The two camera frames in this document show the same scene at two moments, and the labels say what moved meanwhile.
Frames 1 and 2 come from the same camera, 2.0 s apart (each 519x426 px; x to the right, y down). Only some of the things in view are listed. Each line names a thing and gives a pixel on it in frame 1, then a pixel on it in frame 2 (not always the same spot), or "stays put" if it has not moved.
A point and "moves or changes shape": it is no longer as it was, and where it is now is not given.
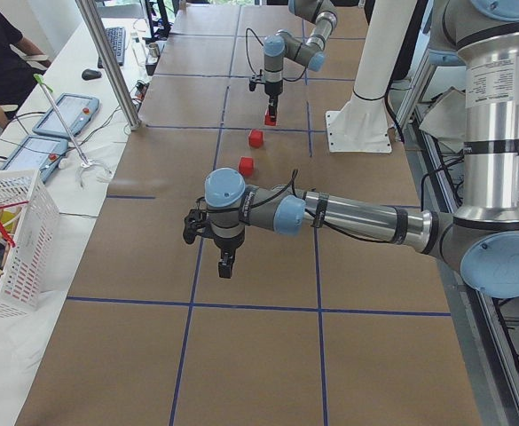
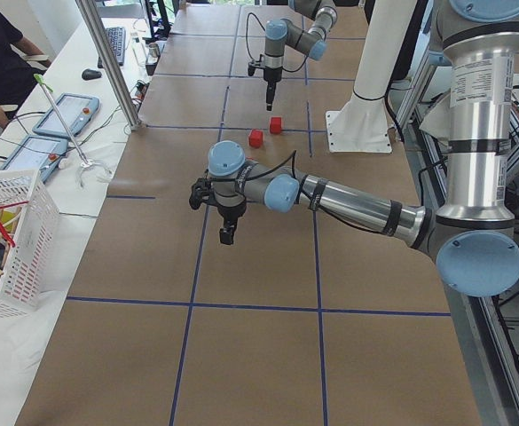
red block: (255, 138) stays put
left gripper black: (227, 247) → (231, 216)
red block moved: (267, 119) moves or changes shape
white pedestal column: (362, 126) stays put
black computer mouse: (89, 74) stays put
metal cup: (153, 50) stays put
